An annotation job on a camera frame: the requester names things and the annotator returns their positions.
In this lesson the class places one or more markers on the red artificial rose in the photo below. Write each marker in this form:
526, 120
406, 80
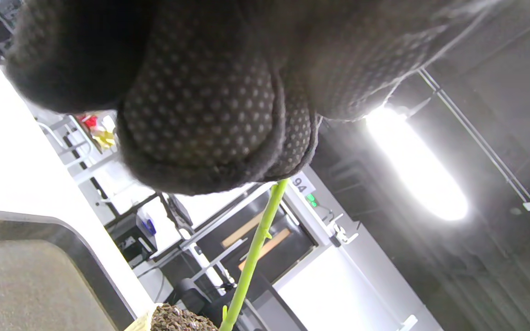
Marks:
256, 248

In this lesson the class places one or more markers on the person's left hand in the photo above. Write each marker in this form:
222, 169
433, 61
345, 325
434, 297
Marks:
200, 92

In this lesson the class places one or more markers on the red and yellow figure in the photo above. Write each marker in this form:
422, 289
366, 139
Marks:
99, 134

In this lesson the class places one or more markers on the brown potting mix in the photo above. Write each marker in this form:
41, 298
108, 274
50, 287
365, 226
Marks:
177, 319

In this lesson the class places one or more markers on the long ceiling light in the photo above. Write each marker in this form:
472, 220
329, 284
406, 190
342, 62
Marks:
417, 165

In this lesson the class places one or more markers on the dark brown plastic tray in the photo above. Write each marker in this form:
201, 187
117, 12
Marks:
16, 289

